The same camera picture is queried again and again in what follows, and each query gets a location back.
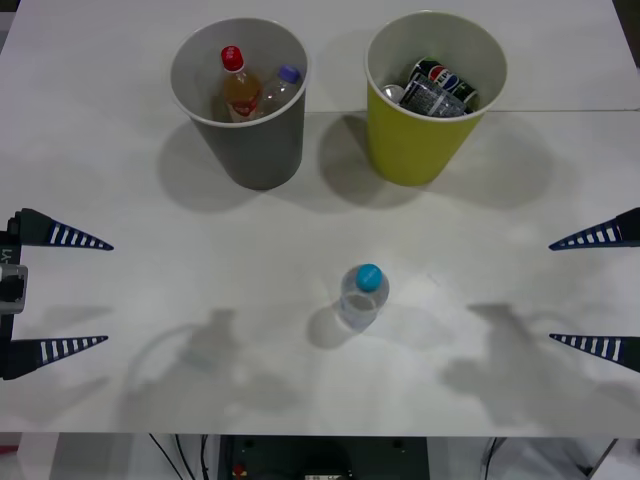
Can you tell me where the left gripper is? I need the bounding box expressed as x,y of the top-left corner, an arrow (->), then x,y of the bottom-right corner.
0,207 -> 115,382

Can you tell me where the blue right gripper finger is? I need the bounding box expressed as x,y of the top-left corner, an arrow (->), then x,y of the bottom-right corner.
548,333 -> 640,374
547,206 -> 640,252

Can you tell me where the blue cap clear bottle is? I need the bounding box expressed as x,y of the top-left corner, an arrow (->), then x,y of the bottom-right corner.
339,263 -> 391,331

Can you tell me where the yellow-green plastic bin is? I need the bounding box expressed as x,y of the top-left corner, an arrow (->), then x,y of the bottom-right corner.
363,10 -> 509,189

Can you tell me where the black can with white print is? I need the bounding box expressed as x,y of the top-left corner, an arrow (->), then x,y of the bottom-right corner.
382,72 -> 469,117

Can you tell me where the black can with round logo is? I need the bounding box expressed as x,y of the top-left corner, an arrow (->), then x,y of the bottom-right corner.
412,56 -> 479,107

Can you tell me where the grey plastic bin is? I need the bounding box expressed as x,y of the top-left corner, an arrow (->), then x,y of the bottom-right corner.
168,18 -> 310,192

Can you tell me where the red cap orange drink bottle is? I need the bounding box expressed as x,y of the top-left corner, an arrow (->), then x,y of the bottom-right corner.
212,44 -> 264,124

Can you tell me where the black robot torso base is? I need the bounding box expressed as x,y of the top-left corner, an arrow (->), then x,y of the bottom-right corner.
218,434 -> 429,480

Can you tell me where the purple cap clear bottle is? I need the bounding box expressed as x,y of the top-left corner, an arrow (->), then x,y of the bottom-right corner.
259,64 -> 303,119

